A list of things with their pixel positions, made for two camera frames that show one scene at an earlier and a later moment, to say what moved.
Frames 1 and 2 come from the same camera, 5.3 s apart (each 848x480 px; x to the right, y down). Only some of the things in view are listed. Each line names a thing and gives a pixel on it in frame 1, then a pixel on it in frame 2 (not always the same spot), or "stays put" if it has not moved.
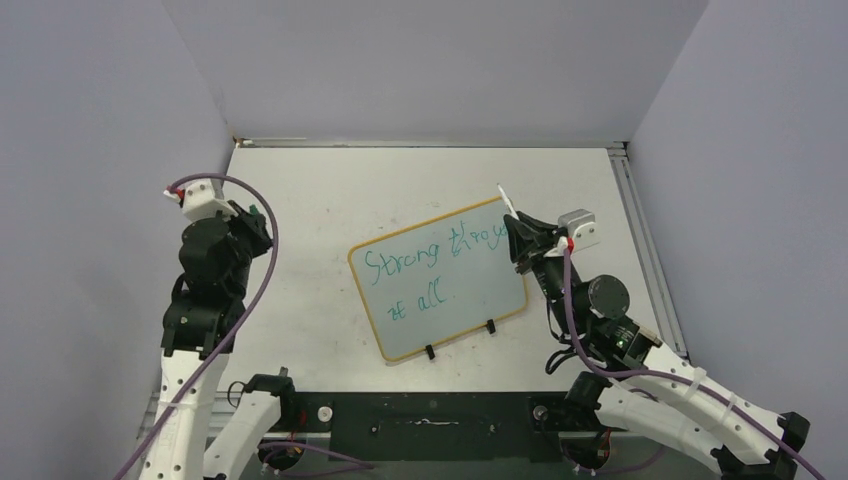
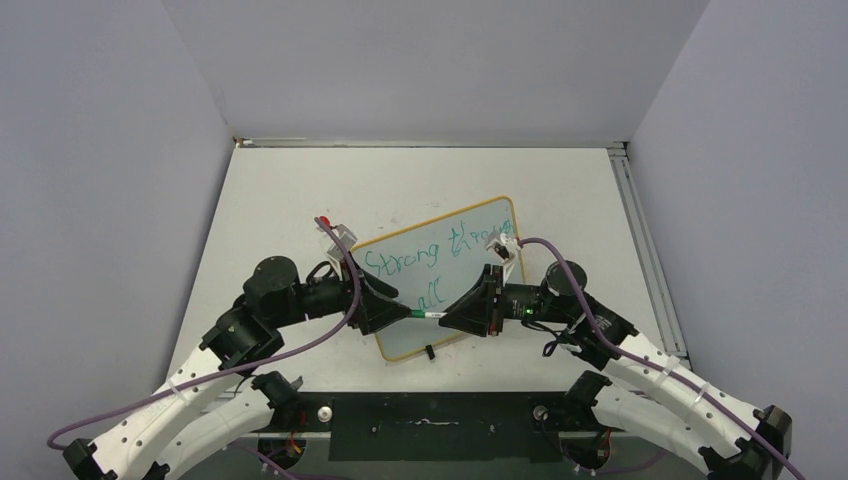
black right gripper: [529, 239] to [476, 308]
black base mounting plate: [439, 427] stays put
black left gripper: [255, 225] to [378, 304]
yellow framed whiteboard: [441, 279] stays put
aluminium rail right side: [650, 257] stays put
